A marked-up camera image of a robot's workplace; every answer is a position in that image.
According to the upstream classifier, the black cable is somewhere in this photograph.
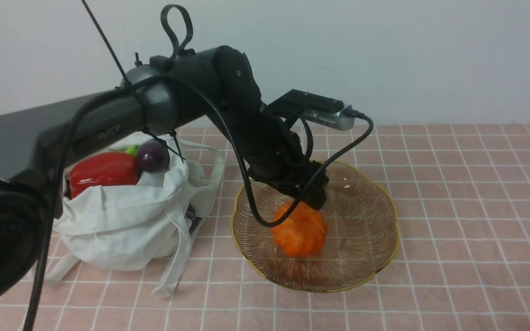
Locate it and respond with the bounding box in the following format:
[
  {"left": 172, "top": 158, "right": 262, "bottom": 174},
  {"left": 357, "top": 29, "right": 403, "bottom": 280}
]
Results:
[{"left": 23, "top": 74, "right": 374, "bottom": 331}]

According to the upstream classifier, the purple toy eggplant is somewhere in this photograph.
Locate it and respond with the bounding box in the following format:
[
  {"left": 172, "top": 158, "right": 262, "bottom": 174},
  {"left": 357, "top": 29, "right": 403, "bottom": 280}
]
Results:
[{"left": 135, "top": 140, "right": 170, "bottom": 172}]

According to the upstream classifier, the green toy vegetable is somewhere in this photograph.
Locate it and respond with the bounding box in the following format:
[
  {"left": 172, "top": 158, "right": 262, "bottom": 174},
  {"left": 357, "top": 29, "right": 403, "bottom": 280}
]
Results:
[{"left": 124, "top": 145, "right": 139, "bottom": 157}]

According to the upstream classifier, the red toy bell pepper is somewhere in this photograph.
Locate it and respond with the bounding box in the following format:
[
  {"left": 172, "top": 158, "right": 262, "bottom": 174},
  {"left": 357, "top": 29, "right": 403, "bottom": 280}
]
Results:
[{"left": 69, "top": 151, "right": 139, "bottom": 198}]

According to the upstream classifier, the orange toy pumpkin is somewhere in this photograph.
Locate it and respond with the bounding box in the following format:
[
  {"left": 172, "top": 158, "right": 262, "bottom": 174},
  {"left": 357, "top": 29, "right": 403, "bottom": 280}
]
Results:
[{"left": 271, "top": 202, "right": 327, "bottom": 258}]

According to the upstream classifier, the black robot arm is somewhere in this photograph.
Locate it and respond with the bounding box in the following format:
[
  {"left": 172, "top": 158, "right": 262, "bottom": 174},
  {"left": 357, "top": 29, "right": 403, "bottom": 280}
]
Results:
[{"left": 0, "top": 46, "right": 328, "bottom": 296}]

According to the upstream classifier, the amber glass ribbed plate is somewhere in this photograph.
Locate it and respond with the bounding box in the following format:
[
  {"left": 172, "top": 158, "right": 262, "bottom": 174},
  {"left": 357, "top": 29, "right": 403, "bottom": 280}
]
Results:
[{"left": 230, "top": 161, "right": 400, "bottom": 293}]

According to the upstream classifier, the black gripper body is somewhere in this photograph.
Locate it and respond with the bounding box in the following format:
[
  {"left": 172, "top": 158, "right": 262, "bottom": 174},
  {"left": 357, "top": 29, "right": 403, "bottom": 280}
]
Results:
[{"left": 265, "top": 161, "right": 329, "bottom": 210}]

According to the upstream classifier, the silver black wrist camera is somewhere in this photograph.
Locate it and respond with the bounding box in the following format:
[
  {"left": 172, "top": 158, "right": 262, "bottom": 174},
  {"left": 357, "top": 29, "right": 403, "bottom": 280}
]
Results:
[{"left": 267, "top": 89, "right": 362, "bottom": 131}]

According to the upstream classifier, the white cloth bag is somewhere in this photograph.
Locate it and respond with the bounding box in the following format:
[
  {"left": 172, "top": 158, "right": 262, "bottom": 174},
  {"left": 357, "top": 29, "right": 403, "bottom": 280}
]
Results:
[{"left": 44, "top": 140, "right": 225, "bottom": 297}]

